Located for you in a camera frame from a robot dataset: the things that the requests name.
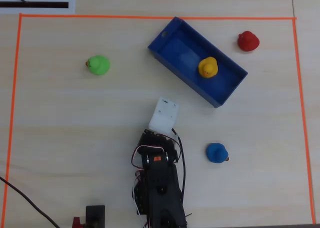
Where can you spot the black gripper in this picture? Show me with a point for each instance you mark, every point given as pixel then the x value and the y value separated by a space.
pixel 150 136

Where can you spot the yellow rubber duck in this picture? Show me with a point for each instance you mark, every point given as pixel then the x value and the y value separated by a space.
pixel 208 67

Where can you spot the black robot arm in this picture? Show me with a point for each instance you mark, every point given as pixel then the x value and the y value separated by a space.
pixel 162 188

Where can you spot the blue rubber duck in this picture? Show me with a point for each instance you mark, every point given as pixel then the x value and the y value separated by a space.
pixel 216 152

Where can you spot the green rubber duck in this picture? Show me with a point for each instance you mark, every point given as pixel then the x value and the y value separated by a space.
pixel 98 65

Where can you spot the blue plastic box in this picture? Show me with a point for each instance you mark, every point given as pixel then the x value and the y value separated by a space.
pixel 180 50

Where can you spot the red rubber duck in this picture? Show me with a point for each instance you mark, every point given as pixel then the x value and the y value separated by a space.
pixel 248 41

